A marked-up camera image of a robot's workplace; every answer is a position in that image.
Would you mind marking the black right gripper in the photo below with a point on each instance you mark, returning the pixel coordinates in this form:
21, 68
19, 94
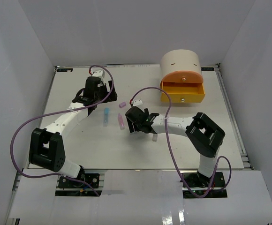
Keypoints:
131, 126

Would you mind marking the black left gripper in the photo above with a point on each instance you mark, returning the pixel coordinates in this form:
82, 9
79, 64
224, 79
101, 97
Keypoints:
112, 96

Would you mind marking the orange highlighter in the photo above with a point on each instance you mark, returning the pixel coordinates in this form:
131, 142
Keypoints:
155, 137

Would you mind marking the yellow drawer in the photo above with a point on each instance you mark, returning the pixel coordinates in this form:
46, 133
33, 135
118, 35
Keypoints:
184, 92

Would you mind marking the orange top drawer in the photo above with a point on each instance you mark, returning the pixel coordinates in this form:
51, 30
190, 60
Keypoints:
183, 77

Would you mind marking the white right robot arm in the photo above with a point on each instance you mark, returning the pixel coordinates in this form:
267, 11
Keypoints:
205, 135

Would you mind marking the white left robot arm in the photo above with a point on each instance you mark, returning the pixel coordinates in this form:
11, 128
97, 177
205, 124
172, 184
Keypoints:
46, 145

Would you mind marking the pink highlighter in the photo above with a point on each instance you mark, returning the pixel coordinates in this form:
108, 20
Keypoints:
121, 122

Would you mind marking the purple highlighter cap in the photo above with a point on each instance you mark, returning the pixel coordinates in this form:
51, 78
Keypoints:
122, 104

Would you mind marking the blue highlighter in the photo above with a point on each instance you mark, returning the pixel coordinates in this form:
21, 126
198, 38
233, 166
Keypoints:
106, 117

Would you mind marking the round beige drawer cabinet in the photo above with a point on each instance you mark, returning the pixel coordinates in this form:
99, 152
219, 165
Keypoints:
180, 60

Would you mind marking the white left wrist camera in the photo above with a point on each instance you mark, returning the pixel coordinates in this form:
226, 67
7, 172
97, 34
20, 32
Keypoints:
99, 73

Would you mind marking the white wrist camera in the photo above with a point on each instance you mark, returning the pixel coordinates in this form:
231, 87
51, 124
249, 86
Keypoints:
99, 73
136, 102

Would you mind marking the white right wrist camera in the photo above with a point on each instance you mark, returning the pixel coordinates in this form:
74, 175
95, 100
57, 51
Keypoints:
136, 102

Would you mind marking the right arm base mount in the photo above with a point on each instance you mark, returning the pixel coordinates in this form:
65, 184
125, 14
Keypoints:
199, 185

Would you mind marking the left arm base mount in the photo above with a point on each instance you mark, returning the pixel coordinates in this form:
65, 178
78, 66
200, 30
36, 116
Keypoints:
91, 186

